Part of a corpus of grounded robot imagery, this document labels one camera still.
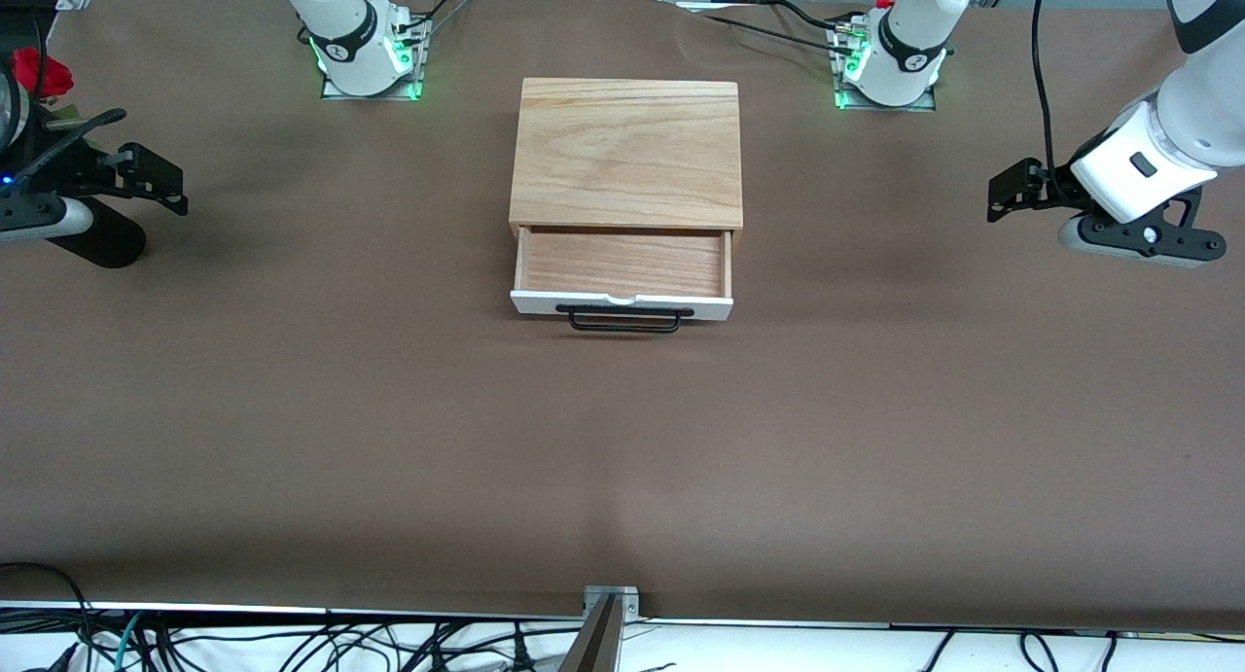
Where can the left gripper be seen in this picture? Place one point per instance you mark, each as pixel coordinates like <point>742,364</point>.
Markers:
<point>1053,189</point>

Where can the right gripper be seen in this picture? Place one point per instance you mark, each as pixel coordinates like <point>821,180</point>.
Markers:
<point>86,173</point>

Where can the wooden drawer with white front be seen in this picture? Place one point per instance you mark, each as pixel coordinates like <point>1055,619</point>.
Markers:
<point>622,264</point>

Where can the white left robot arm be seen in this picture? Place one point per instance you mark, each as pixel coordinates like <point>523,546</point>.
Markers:
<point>914,30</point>

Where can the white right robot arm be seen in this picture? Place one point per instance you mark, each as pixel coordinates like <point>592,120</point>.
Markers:
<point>340,30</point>

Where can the light wooden drawer cabinet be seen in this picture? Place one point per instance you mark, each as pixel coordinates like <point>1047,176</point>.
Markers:
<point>627,157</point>

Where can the red artificial flower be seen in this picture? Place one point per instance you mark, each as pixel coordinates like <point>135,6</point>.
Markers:
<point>44,74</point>

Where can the brown table cover sheet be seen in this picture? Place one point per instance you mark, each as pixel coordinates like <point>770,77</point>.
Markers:
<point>292,409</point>

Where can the aluminium table edge rail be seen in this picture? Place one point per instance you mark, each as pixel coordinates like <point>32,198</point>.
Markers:
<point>243,609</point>

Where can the grey metal clamp bracket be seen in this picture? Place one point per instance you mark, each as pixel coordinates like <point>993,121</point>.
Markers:
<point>611,643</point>

